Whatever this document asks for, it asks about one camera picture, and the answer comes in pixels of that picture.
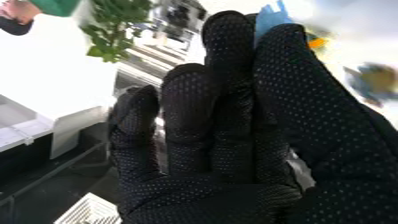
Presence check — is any green leafy plant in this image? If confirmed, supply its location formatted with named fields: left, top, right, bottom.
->
left=78, top=0, right=154, bottom=64

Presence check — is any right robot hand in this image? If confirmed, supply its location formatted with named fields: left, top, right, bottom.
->
left=106, top=9, right=398, bottom=224

